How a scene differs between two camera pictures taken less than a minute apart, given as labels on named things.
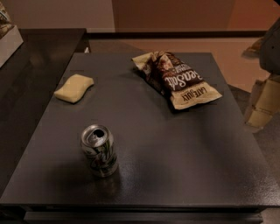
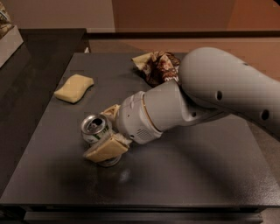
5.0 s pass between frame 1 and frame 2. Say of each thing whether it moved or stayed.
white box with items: stayed
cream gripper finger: moved
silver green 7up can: moved
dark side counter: stayed
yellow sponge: stayed
